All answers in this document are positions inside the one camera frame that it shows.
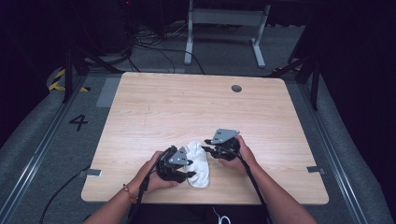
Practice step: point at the grey table bracket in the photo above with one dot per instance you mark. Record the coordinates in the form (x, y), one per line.
(93, 172)
(315, 169)

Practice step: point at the grey floor tape patch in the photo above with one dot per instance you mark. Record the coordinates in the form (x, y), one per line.
(107, 92)

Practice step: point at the person's right hand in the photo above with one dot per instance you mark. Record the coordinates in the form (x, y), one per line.
(246, 158)

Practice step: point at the white metal desk frame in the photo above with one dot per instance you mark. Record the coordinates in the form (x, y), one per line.
(224, 17)

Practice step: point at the person's left hand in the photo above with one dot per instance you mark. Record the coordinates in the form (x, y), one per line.
(155, 182)

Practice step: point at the yellow black hazard tape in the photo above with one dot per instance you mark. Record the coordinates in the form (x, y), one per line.
(56, 84)

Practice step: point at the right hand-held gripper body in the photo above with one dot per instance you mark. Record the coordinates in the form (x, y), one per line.
(227, 143)

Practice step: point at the person's dark clothing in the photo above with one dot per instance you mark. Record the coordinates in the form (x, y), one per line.
(186, 215)

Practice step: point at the aluminium floor rail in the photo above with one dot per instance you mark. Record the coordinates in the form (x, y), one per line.
(330, 140)
(37, 155)

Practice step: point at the grey round table grommet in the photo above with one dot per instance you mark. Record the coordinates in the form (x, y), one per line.
(236, 88)

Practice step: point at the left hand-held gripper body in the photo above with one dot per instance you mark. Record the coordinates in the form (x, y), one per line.
(174, 165)

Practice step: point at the black metal stand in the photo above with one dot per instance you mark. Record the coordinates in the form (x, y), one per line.
(70, 71)
(314, 81)

